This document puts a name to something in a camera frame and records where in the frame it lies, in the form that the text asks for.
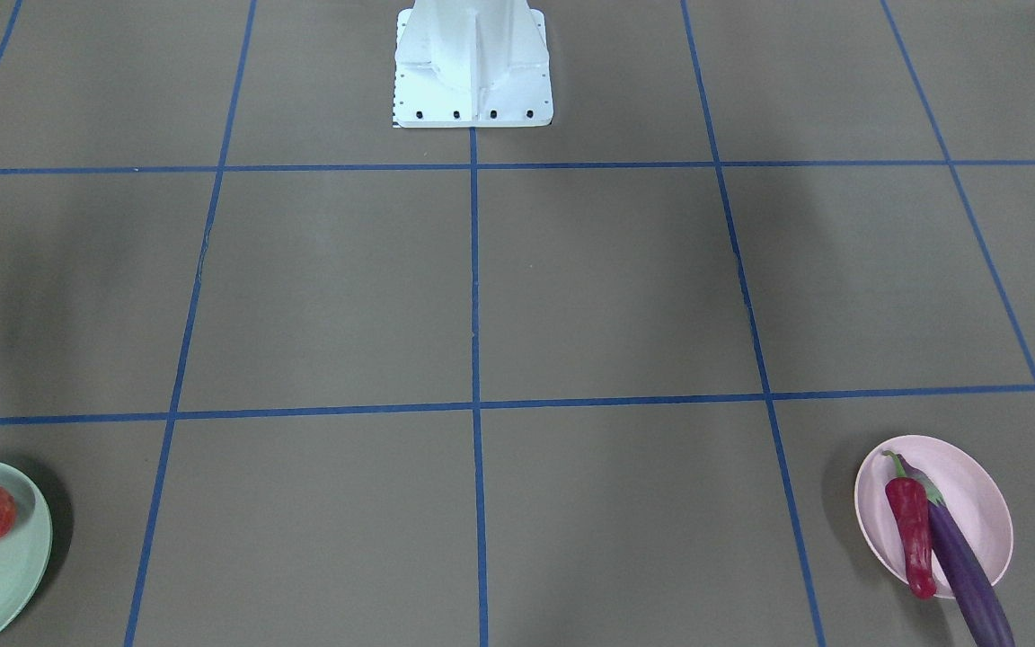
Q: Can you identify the red chili pepper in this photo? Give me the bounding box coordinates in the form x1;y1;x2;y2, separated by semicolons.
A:
880;450;937;599

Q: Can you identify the purple eggplant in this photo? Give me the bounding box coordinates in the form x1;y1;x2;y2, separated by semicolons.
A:
894;454;1015;646

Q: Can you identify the pink plate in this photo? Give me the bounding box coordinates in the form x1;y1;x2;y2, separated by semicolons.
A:
852;434;1014;589

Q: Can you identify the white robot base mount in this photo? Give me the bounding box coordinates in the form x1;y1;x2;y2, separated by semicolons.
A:
392;1;554;129

